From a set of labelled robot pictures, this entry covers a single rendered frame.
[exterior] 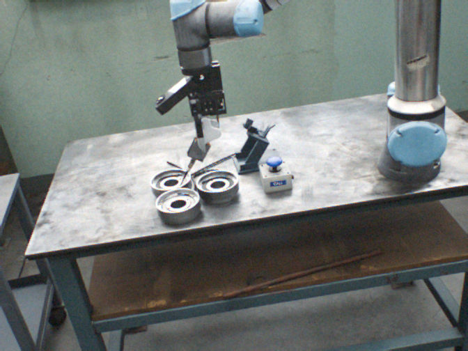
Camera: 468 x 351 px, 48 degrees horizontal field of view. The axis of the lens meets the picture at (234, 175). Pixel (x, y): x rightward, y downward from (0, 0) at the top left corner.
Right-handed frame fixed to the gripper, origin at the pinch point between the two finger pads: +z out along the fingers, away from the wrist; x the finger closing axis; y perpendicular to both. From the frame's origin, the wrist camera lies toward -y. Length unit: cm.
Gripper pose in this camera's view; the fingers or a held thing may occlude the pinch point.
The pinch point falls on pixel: (200, 145)
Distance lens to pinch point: 128.3
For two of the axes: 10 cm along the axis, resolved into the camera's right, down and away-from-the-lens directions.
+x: -1.6, -4.8, 8.6
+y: 9.8, -1.8, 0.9
